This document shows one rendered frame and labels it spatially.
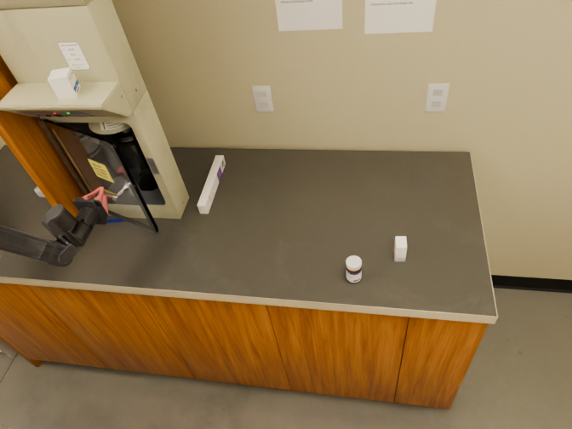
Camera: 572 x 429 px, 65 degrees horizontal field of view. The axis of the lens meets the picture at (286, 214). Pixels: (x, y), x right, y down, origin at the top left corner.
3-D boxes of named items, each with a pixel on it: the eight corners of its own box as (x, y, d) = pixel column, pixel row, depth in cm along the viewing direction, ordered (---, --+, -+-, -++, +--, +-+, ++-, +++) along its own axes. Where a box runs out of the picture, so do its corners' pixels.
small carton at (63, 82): (62, 89, 121) (51, 70, 117) (81, 87, 121) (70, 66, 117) (59, 100, 118) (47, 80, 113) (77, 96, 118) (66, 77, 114)
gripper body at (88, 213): (94, 197, 130) (83, 216, 125) (109, 220, 137) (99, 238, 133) (74, 197, 131) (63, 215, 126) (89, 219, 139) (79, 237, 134)
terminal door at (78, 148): (97, 207, 165) (41, 117, 135) (160, 233, 153) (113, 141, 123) (96, 208, 165) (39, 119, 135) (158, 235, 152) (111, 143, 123)
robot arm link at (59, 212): (50, 258, 128) (65, 266, 123) (20, 233, 120) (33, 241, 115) (81, 226, 133) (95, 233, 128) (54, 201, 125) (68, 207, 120)
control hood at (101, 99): (35, 111, 135) (16, 82, 127) (134, 111, 128) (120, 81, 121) (14, 135, 127) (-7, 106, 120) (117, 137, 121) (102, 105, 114)
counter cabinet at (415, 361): (91, 262, 278) (8, 151, 211) (437, 287, 239) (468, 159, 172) (36, 367, 234) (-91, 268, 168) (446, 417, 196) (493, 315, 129)
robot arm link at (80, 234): (71, 250, 129) (87, 248, 127) (54, 236, 124) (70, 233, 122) (82, 231, 133) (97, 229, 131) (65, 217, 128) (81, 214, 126)
